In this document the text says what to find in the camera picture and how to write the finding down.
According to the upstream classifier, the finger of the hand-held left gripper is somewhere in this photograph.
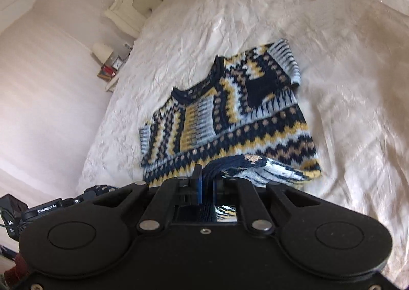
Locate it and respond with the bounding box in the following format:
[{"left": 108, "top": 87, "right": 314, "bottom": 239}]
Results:
[{"left": 72, "top": 190, "right": 98, "bottom": 207}]

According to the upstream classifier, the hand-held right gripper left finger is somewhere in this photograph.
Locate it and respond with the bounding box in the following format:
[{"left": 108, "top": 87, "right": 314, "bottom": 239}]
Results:
[{"left": 92, "top": 164, "right": 205, "bottom": 235}]

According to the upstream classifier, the white table lamp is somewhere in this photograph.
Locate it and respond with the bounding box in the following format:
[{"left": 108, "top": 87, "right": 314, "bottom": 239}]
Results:
[{"left": 92, "top": 42, "right": 114, "bottom": 64}]

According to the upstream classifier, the cream nightstand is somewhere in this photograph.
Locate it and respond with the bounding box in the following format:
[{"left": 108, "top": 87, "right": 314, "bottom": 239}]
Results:
[{"left": 97, "top": 43, "right": 135, "bottom": 94}]

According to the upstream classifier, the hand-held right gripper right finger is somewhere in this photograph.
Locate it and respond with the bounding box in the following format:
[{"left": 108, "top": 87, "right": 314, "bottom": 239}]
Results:
[{"left": 212, "top": 177, "right": 322, "bottom": 236}]

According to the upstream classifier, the navy yellow patterned knit sweater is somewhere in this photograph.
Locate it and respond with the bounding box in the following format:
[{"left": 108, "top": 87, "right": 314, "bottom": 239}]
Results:
[{"left": 84, "top": 38, "right": 322, "bottom": 224}]

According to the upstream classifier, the bed with cream bedspread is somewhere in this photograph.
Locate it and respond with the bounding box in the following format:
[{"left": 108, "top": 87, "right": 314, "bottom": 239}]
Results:
[{"left": 75, "top": 0, "right": 409, "bottom": 282}]

